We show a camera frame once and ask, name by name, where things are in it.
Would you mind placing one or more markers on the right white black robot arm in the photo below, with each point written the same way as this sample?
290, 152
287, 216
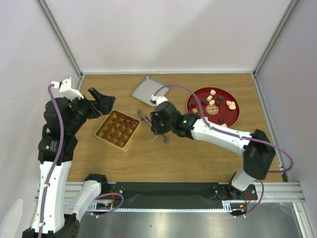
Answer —
254, 148

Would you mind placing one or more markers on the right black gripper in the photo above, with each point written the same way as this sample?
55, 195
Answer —
154, 128

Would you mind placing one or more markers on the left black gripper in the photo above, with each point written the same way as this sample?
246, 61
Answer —
106, 103

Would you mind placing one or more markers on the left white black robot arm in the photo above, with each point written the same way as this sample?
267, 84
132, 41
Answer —
64, 117

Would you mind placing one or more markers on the aluminium frame rail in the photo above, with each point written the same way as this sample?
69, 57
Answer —
270, 192

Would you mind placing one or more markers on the dark square chocolate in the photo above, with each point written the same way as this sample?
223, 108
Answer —
218, 101

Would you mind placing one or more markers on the brown metal tongs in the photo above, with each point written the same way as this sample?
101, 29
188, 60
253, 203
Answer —
144, 118

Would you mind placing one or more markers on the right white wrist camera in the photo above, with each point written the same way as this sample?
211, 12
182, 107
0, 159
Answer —
157, 100

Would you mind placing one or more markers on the silver tin lid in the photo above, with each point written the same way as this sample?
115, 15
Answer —
146, 88

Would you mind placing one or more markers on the round red plate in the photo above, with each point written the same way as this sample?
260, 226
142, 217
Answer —
210, 110

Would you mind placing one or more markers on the white chocolate pair right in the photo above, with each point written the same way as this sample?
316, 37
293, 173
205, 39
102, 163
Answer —
231, 105

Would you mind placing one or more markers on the white heart chocolate top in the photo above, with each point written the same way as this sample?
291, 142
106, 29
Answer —
212, 92

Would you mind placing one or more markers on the gold chocolate box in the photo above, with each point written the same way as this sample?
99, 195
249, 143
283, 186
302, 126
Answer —
118, 130

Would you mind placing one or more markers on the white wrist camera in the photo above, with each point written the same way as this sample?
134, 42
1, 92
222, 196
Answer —
157, 100
65, 89

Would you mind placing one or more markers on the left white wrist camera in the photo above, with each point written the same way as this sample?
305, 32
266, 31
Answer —
65, 89

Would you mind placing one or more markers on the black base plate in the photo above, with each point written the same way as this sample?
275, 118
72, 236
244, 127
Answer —
179, 195

